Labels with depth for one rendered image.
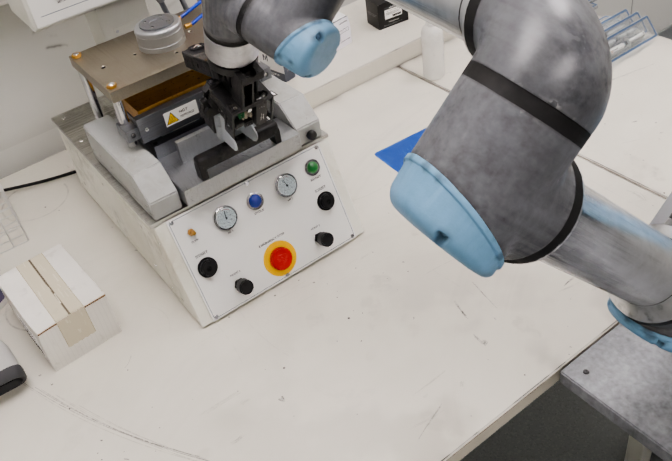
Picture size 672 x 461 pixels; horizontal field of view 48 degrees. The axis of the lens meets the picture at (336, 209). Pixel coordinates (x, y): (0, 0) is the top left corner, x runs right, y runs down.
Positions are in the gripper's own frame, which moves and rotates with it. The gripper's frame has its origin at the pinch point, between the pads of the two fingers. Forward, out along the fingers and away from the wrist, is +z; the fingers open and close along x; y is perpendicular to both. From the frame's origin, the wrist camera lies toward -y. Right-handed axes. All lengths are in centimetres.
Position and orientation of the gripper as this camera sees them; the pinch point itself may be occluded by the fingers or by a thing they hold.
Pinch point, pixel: (229, 135)
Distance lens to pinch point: 123.5
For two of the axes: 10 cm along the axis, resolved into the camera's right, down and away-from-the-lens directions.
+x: 8.0, -4.6, 4.0
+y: 6.0, 6.8, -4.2
